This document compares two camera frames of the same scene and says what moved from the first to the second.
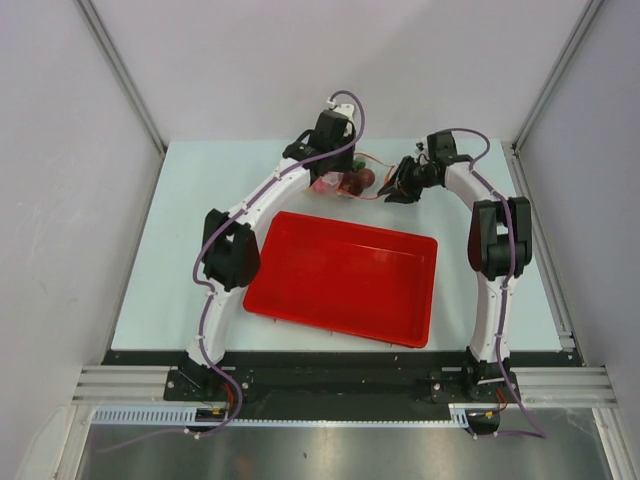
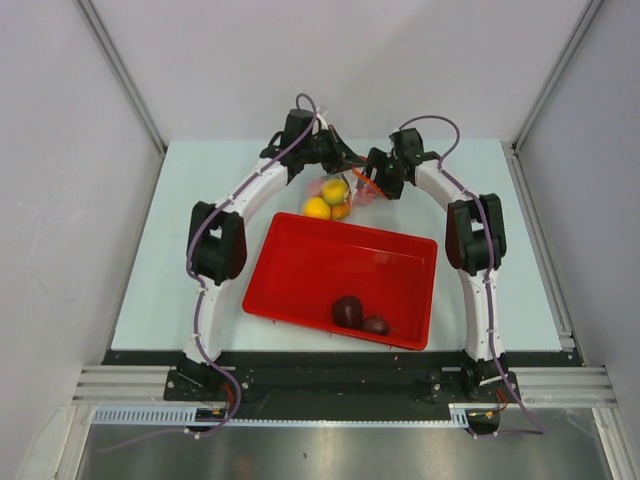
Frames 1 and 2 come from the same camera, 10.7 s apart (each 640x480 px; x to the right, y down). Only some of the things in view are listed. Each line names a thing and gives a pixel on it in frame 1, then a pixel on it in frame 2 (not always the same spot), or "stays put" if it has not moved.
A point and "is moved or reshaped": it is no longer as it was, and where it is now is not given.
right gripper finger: (408, 196) → (374, 157)
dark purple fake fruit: (351, 182) → (347, 311)
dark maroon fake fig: (366, 177) is moved or reshaped
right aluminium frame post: (589, 11) stays put
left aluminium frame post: (105, 39) stays put
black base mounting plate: (341, 386) stays put
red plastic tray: (361, 278) stays put
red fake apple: (320, 186) → (365, 195)
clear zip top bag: (365, 180) is moved or reshaped
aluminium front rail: (534, 385) stays put
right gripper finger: (403, 172) → (371, 183)
